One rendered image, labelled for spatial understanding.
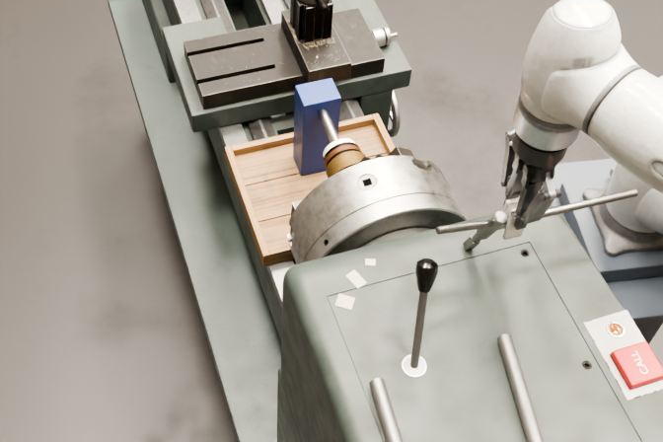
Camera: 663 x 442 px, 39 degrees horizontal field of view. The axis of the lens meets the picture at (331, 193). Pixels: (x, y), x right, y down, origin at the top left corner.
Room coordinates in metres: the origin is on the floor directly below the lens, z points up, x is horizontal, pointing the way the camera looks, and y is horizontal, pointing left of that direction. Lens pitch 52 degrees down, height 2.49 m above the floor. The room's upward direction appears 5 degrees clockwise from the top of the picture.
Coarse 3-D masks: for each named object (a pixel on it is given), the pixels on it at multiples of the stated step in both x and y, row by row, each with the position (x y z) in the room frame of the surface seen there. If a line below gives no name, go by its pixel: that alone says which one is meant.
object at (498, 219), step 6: (492, 216) 0.85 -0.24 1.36; (498, 216) 0.85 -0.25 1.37; (504, 216) 0.85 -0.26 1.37; (492, 222) 0.85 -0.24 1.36; (498, 222) 0.84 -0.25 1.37; (504, 222) 0.84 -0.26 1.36; (486, 228) 0.85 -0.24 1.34; (492, 228) 0.84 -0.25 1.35; (498, 228) 0.84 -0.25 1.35; (480, 234) 0.85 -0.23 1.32; (486, 234) 0.85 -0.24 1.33; (468, 240) 0.87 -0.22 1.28; (474, 240) 0.86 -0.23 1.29; (480, 240) 0.86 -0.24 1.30; (468, 246) 0.86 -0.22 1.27; (474, 246) 0.86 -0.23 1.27
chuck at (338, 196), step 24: (360, 168) 1.03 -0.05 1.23; (384, 168) 1.03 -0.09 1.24; (408, 168) 1.05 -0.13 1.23; (432, 168) 1.08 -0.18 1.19; (312, 192) 1.01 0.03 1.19; (336, 192) 0.99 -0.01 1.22; (360, 192) 0.98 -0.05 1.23; (384, 192) 0.98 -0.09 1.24; (408, 192) 0.99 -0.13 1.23; (432, 192) 1.00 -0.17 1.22; (312, 216) 0.96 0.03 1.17; (336, 216) 0.95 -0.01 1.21; (288, 240) 0.98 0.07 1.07; (312, 240) 0.93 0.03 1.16
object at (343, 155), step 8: (344, 144) 1.18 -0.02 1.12; (352, 144) 1.19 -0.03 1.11; (328, 152) 1.17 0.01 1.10; (336, 152) 1.17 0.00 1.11; (344, 152) 1.17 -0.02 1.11; (352, 152) 1.16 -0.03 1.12; (360, 152) 1.17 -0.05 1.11; (328, 160) 1.16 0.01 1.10; (336, 160) 1.15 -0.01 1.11; (344, 160) 1.14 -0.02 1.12; (352, 160) 1.14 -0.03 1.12; (360, 160) 1.15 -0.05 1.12; (328, 168) 1.14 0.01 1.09; (336, 168) 1.13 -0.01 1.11; (344, 168) 1.12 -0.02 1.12; (328, 176) 1.13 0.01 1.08
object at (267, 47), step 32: (256, 32) 1.63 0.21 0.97; (352, 32) 1.66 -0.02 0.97; (192, 64) 1.51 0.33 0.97; (224, 64) 1.52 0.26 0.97; (256, 64) 1.53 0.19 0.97; (288, 64) 1.53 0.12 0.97; (352, 64) 1.55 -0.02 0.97; (384, 64) 1.58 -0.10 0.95; (224, 96) 1.43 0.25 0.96; (256, 96) 1.46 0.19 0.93
